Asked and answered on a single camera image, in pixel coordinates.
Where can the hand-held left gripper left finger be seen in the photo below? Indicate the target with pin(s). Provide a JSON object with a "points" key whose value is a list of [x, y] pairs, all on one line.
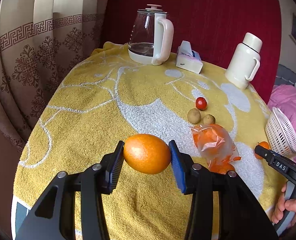
{"points": [[115, 166]]}

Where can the large orange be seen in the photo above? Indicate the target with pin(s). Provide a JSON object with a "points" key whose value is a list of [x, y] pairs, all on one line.
{"points": [[146, 153]]}

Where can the orange plastic bag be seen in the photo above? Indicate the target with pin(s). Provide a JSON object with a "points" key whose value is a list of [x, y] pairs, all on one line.
{"points": [[211, 142]]}

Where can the pink blanket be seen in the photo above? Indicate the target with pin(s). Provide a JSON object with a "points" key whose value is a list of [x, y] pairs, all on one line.
{"points": [[290, 100]]}

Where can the glass electric kettle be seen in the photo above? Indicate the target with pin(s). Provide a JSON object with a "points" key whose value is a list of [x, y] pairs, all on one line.
{"points": [[148, 37]]}

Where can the red tomato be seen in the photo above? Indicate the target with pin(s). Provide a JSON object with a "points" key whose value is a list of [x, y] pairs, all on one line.
{"points": [[201, 103]]}

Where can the patterned beige curtain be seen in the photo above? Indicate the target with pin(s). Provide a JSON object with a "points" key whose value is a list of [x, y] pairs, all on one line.
{"points": [[38, 55]]}

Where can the person's right hand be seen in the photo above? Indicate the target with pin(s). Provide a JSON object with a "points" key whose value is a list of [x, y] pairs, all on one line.
{"points": [[294, 207]]}

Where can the cream thermos flask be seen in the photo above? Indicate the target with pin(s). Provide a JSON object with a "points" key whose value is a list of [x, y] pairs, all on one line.
{"points": [[241, 60]]}

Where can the white plastic basket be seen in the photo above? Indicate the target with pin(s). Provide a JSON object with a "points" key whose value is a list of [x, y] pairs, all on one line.
{"points": [[281, 132]]}

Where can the red fabric headboard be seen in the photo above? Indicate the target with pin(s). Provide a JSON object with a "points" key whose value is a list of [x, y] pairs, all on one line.
{"points": [[212, 12]]}

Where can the yellow printed towel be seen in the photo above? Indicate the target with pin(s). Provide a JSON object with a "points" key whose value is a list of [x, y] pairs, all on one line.
{"points": [[88, 120]]}

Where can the soft tissue pack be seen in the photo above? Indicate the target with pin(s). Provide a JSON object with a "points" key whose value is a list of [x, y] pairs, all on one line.
{"points": [[189, 61]]}

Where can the small tangerine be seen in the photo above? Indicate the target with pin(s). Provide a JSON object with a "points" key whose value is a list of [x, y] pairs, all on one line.
{"points": [[264, 145]]}

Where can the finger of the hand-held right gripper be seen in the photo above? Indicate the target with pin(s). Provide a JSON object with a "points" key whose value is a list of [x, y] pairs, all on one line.
{"points": [[270, 157]]}

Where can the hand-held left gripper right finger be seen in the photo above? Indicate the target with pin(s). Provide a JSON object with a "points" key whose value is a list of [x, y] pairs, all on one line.
{"points": [[178, 166]]}

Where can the grey cushion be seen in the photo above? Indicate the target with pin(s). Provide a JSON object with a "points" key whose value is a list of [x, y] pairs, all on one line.
{"points": [[287, 76]]}

